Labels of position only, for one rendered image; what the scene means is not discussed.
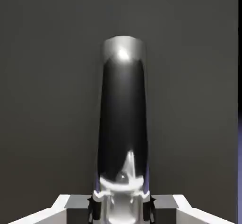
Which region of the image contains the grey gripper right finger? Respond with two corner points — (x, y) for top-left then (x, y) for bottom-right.
(150, 194), (236, 224)

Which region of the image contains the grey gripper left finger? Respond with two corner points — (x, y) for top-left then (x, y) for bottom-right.
(7, 194), (93, 224)

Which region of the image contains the dark grey cabinet door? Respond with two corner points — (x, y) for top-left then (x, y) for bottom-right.
(0, 0), (239, 224)

